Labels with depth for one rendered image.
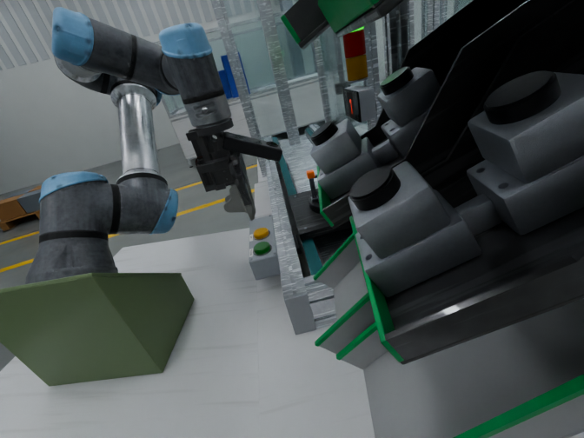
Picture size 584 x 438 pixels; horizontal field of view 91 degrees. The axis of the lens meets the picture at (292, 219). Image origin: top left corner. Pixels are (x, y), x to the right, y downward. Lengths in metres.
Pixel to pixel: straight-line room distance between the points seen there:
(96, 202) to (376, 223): 0.63
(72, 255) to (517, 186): 0.67
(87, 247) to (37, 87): 8.73
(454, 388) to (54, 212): 0.70
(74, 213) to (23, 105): 8.87
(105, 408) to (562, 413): 0.68
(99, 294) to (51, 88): 8.77
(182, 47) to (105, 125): 8.50
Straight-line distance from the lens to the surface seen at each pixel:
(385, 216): 0.17
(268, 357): 0.62
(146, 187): 0.76
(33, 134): 9.62
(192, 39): 0.55
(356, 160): 0.31
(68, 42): 0.61
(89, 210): 0.72
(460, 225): 0.19
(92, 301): 0.60
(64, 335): 0.71
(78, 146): 9.32
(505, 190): 0.19
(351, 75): 0.78
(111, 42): 0.62
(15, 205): 6.26
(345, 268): 0.48
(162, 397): 0.67
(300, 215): 0.78
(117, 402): 0.73
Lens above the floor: 1.34
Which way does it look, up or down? 29 degrees down
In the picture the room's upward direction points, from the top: 15 degrees counter-clockwise
